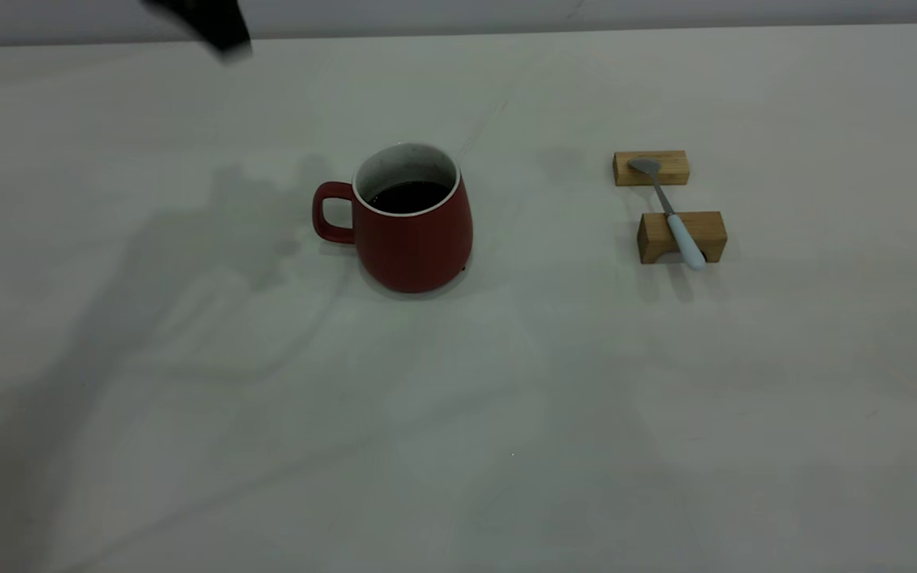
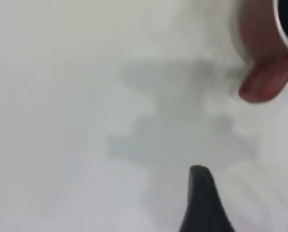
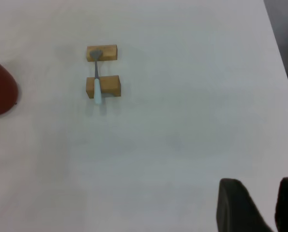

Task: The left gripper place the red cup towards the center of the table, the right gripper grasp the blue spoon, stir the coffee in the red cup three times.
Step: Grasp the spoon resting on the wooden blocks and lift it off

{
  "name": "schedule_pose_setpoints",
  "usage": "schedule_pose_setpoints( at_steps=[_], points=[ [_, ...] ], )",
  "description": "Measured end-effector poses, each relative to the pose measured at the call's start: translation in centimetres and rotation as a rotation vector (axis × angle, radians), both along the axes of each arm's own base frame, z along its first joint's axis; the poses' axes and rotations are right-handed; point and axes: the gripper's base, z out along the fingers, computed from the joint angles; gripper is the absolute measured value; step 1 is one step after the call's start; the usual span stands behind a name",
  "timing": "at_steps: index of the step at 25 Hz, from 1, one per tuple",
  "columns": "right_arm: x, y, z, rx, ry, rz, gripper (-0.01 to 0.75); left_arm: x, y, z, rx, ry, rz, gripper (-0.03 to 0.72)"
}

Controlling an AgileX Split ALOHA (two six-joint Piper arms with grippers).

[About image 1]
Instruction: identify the flat wooden block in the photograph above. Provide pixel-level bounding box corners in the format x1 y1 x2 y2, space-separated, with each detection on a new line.
613 150 690 187

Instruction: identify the red ceramic mug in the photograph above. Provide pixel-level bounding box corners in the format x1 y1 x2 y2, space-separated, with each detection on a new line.
312 142 474 294

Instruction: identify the notched wooden block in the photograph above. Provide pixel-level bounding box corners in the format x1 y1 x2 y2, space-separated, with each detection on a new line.
638 210 728 265

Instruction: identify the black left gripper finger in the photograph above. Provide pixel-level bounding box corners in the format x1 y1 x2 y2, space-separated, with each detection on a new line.
144 0 254 63

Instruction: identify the metal spoon light blue handle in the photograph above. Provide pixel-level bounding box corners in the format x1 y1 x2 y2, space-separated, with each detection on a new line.
628 158 708 272

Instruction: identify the dark coffee liquid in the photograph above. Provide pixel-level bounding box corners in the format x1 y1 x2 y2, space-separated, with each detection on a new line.
369 181 450 214

